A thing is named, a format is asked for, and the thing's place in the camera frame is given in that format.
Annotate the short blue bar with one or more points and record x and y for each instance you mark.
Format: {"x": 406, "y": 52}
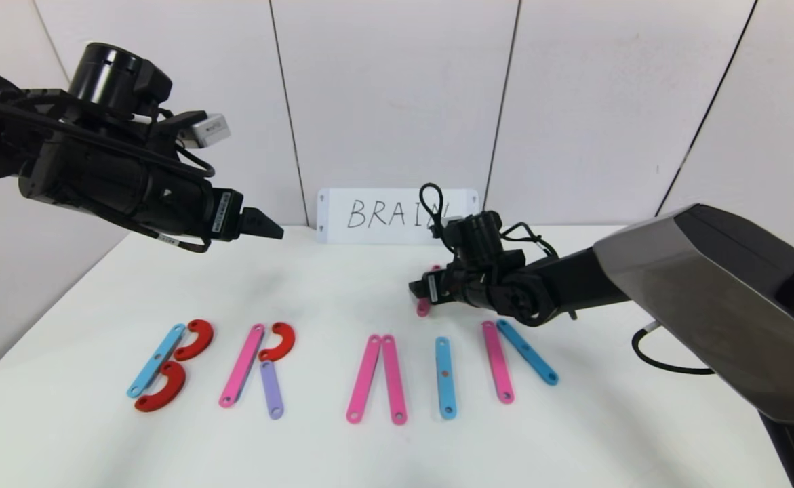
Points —
{"x": 529, "y": 352}

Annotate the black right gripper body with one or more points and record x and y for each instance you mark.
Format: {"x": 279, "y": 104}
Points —
{"x": 435, "y": 290}

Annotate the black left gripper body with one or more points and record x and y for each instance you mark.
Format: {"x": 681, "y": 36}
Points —
{"x": 226, "y": 214}

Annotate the blue bar with orange underside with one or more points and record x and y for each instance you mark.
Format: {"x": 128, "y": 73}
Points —
{"x": 444, "y": 393}

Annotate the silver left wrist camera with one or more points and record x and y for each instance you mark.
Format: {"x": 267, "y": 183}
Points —
{"x": 208, "y": 130}

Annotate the short purple bar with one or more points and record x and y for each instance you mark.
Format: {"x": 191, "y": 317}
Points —
{"x": 272, "y": 393}

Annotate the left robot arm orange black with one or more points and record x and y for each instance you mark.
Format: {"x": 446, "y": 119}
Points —
{"x": 64, "y": 163}

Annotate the long blue flat bar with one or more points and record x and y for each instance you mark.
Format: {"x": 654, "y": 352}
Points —
{"x": 156, "y": 361}

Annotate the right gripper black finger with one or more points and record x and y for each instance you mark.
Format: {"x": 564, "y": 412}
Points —
{"x": 418, "y": 289}

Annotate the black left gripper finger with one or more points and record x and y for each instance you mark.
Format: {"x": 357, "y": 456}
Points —
{"x": 263, "y": 226}

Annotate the white BRAIN sign card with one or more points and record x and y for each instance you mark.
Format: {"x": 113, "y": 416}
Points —
{"x": 369, "y": 217}

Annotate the pink bar with holes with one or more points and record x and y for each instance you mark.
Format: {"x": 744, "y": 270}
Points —
{"x": 424, "y": 308}
{"x": 394, "y": 379}
{"x": 498, "y": 366}
{"x": 241, "y": 369}
{"x": 364, "y": 378}

